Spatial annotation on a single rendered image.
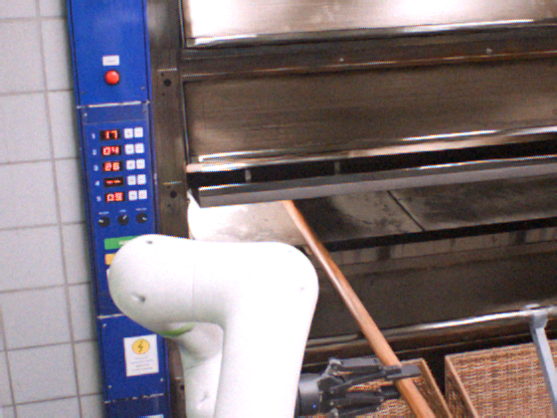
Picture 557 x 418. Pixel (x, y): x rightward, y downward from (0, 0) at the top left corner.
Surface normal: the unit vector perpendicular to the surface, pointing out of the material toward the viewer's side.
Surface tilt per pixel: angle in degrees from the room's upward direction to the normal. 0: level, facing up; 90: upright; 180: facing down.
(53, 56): 90
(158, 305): 96
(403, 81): 70
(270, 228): 0
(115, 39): 90
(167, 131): 90
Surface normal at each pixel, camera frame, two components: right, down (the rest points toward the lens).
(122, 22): 0.24, 0.39
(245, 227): 0.00, -0.92
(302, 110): 0.22, 0.05
